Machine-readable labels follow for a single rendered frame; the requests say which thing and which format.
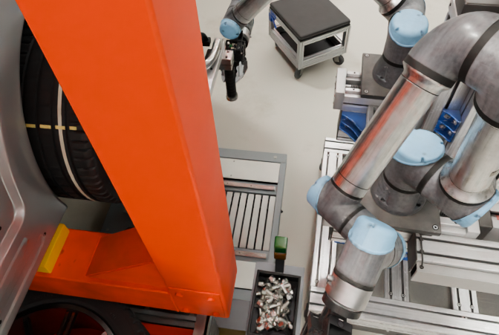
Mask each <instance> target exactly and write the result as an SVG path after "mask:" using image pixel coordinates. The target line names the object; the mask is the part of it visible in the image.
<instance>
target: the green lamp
mask: <svg viewBox="0 0 499 335"><path fill-rule="evenodd" d="M287 241H288V238H287V237H283V236H276V237H275V242H274V252H275V253H286V252H287Z"/></svg>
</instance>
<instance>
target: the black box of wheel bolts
mask: <svg viewBox="0 0 499 335"><path fill-rule="evenodd" d="M300 286H301V276H295V275H290V274H285V273H276V272H270V271H266V270H257V274H256V279H255V287H254V292H253V296H252V304H251V309H250V314H249V322H248V327H247V335H296V323H297V315H298V308H299V294H300Z"/></svg>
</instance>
